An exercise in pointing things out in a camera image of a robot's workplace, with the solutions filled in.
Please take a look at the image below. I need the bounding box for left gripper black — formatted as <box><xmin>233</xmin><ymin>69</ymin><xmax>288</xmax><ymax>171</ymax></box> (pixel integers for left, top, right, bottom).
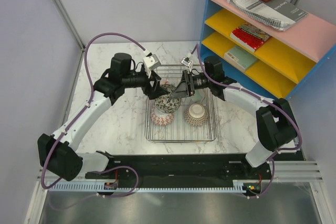
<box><xmin>122</xmin><ymin>68</ymin><xmax>168</xmax><ymax>100</ymax></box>

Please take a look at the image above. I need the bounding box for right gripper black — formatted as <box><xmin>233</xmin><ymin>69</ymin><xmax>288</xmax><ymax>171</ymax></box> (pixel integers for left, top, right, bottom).
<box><xmin>169</xmin><ymin>70</ymin><xmax>212</xmax><ymax>100</ymax></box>

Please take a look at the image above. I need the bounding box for grey patterned bowl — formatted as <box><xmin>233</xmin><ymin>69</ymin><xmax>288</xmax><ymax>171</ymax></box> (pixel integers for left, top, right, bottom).
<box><xmin>154</xmin><ymin>83</ymin><xmax>182</xmax><ymax>113</ymax></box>

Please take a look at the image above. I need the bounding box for green glass bowl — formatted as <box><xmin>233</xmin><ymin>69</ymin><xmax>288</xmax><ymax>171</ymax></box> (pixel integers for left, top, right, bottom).
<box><xmin>191</xmin><ymin>89</ymin><xmax>205</xmax><ymax>103</ymax></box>

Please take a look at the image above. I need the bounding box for blue patterned bowl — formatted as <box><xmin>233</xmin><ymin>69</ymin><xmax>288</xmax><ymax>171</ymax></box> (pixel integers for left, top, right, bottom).
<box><xmin>151</xmin><ymin>107</ymin><xmax>174</xmax><ymax>126</ymax></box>

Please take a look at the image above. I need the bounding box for brown patterned bowl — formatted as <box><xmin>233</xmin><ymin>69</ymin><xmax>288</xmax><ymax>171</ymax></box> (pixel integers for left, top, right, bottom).
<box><xmin>185</xmin><ymin>103</ymin><xmax>208</xmax><ymax>126</ymax></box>

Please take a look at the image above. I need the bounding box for orange patterned glass bowl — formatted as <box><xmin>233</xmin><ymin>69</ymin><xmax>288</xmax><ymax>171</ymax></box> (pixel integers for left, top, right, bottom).
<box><xmin>161</xmin><ymin>78</ymin><xmax>171</xmax><ymax>84</ymax></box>

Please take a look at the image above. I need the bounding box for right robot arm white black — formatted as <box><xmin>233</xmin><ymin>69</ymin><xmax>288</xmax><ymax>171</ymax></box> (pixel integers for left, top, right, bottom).
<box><xmin>171</xmin><ymin>56</ymin><xmax>300</xmax><ymax>179</ymax></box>

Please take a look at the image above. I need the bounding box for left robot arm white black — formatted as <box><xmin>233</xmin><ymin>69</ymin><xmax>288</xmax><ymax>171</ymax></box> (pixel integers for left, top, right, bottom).
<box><xmin>37</xmin><ymin>53</ymin><xmax>168</xmax><ymax>181</ymax></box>

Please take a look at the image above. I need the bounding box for light green book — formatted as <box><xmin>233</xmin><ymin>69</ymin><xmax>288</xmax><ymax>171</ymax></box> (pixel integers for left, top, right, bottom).
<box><xmin>224</xmin><ymin>46</ymin><xmax>258</xmax><ymax>73</ymax></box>

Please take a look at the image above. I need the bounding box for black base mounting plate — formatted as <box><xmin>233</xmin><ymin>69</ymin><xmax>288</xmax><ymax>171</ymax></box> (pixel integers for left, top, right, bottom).
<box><xmin>73</xmin><ymin>152</ymin><xmax>307</xmax><ymax>188</ymax></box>

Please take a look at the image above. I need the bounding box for red patterned book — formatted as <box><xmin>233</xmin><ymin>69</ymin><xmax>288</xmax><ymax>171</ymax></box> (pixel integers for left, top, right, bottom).
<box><xmin>230</xmin><ymin>22</ymin><xmax>271</xmax><ymax>52</ymax></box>

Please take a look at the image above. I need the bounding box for colourful wooden shelf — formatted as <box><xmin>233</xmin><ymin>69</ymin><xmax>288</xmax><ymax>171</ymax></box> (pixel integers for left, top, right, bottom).
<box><xmin>200</xmin><ymin>0</ymin><xmax>335</xmax><ymax>98</ymax></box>

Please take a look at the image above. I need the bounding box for spiral bound notebook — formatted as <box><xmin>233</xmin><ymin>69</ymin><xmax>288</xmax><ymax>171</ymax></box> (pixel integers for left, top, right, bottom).
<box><xmin>226</xmin><ymin>0</ymin><xmax>296</xmax><ymax>31</ymax></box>

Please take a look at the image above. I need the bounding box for grey setup guide booklet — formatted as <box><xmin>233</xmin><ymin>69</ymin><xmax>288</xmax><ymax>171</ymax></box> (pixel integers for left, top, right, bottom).
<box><xmin>239</xmin><ymin>0</ymin><xmax>308</xmax><ymax>31</ymax></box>

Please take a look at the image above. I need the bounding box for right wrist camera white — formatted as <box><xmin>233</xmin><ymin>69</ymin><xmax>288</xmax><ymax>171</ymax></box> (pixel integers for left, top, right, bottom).
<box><xmin>181</xmin><ymin>57</ymin><xmax>193</xmax><ymax>72</ymax></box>

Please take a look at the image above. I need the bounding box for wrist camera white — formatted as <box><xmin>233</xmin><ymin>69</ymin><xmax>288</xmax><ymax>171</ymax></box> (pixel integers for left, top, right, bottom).
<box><xmin>143</xmin><ymin>49</ymin><xmax>161</xmax><ymax>78</ymax></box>
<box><xmin>181</xmin><ymin>57</ymin><xmax>193</xmax><ymax>72</ymax></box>

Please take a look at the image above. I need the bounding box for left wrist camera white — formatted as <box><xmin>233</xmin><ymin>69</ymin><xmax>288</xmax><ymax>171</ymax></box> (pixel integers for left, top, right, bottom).
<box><xmin>143</xmin><ymin>49</ymin><xmax>161</xmax><ymax>78</ymax></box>

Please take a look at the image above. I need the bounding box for metal wire dish rack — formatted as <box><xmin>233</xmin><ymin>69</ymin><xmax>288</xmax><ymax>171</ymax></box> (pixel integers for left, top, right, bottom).
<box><xmin>144</xmin><ymin>63</ymin><xmax>219</xmax><ymax>144</ymax></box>

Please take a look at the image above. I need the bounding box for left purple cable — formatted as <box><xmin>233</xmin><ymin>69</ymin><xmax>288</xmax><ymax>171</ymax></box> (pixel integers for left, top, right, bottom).
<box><xmin>41</xmin><ymin>33</ymin><xmax>148</xmax><ymax>210</ymax></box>

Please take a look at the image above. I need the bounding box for purple cable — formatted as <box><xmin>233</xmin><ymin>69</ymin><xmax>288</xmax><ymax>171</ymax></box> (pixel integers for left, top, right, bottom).
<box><xmin>190</xmin><ymin>44</ymin><xmax>302</xmax><ymax>200</ymax></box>
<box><xmin>41</xmin><ymin>33</ymin><xmax>148</xmax><ymax>210</ymax></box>

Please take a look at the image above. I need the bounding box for light blue cable duct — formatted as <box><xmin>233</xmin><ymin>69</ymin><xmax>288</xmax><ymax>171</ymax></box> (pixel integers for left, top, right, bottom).
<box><xmin>49</xmin><ymin>180</ymin><xmax>253</xmax><ymax>193</ymax></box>

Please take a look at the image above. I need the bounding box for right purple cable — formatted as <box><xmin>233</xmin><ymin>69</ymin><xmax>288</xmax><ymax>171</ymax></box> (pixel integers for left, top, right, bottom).
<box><xmin>190</xmin><ymin>44</ymin><xmax>302</xmax><ymax>200</ymax></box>

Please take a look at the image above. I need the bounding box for aluminium frame rail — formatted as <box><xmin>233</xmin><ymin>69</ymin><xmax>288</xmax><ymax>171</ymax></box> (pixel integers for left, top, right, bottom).
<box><xmin>45</xmin><ymin>161</ymin><xmax>322</xmax><ymax>184</ymax></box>

